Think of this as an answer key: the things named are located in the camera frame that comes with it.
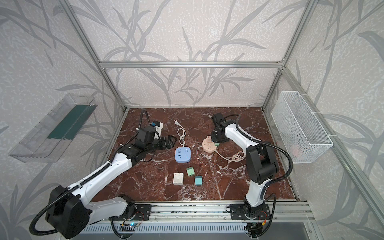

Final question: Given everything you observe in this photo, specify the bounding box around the pink round power strip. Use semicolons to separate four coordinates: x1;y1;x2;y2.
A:
202;139;217;153

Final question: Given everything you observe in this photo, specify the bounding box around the teal plug adapter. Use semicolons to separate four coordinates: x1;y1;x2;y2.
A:
195;176;203;186

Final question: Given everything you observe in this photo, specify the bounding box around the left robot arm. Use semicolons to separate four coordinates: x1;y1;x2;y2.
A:
29;122;177;239

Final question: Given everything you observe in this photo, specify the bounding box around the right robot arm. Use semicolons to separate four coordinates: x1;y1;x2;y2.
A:
211;113;294;220

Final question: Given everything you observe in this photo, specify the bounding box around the light green plug adapter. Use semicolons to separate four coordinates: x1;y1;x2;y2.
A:
186;167;195;177

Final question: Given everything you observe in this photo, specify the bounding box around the white plug adapter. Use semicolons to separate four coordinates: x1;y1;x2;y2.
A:
173;173;184;185

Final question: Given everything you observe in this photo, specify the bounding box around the blue square power strip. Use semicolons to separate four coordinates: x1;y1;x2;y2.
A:
175;147;191;164

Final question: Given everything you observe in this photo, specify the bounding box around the white power strip cable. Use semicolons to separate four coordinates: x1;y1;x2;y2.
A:
174;119;186;148

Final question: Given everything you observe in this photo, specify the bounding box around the pink power strip cable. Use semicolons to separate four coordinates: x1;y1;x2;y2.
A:
214;149;245;163

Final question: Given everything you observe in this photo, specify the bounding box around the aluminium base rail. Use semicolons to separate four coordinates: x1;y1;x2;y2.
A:
61;200;316;224

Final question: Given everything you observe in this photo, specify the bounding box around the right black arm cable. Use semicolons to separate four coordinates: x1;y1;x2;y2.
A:
223;113;294;188

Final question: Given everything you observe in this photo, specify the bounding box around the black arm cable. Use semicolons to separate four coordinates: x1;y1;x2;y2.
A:
28;109;152;236
223;113;294;188

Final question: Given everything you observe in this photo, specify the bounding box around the white wire mesh basket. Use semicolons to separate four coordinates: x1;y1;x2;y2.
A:
272;91;333;164

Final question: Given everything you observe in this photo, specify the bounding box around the clear plastic wall bin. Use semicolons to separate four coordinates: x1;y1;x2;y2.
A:
9;94;98;163

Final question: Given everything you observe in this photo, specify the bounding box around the aluminium frame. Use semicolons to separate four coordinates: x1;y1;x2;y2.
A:
59;1;384;224

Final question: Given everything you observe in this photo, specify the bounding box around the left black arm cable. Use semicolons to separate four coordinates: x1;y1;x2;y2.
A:
28;109;152;236

